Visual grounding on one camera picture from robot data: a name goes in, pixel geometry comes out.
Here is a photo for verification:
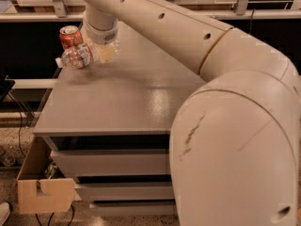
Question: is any black cable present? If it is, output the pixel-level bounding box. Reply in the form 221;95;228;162
8;91;36;158

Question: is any metal shelf frame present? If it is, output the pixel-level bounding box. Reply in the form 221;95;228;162
0;0;301;23

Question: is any grey drawer cabinet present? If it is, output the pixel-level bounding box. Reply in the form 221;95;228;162
34;24;203;217

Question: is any orange soda can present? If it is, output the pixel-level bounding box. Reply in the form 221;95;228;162
59;25;83;50

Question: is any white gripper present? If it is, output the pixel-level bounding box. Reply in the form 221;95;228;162
83;14;119;63

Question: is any cardboard box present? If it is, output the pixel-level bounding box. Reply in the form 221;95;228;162
17;137;76;215

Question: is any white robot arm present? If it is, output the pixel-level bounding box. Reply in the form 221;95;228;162
84;0;300;226

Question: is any clear plastic water bottle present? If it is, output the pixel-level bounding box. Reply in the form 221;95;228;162
55;40;119;69

